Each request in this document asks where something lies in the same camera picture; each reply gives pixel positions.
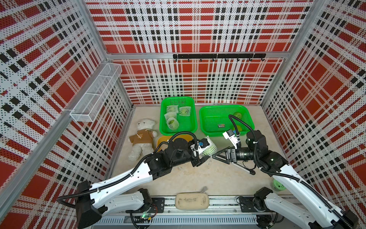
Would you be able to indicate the yellow plastic bowl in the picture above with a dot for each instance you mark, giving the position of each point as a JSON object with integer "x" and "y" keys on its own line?
{"x": 165, "y": 139}

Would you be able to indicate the empty green plastic basket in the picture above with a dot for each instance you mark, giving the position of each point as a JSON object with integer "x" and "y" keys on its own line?
{"x": 177, "y": 114}

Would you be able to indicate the green basket with fruit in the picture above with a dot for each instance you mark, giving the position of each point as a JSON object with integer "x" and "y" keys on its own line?
{"x": 214, "y": 120}

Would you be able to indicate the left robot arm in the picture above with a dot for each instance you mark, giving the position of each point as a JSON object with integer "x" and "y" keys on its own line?
{"x": 94, "y": 201}

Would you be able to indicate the black hook rail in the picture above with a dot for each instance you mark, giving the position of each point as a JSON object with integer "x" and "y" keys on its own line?
{"x": 225, "y": 56}

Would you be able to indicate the white teddy bear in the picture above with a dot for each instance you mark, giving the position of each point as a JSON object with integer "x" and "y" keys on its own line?
{"x": 142, "y": 140}

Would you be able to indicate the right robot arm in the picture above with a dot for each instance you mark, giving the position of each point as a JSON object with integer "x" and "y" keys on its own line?
{"x": 317, "y": 213}

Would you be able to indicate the black pen tool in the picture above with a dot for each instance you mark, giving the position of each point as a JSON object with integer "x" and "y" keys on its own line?
{"x": 251, "y": 171}

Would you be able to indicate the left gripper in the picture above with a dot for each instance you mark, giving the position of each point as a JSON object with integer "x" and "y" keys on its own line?
{"x": 196, "y": 162}

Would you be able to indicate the green tape roll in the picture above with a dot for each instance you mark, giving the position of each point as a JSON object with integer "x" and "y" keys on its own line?
{"x": 277, "y": 186}

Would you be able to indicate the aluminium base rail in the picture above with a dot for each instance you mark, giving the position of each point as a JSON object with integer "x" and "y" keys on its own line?
{"x": 203, "y": 210}

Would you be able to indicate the clear wall shelf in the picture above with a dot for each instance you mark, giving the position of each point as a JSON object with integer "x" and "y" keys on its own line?
{"x": 89, "y": 106}

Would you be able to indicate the beige sponge block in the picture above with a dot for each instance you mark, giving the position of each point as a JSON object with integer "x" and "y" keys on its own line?
{"x": 192, "y": 201}

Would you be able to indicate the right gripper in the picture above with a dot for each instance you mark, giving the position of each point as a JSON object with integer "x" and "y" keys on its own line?
{"x": 229, "y": 153}

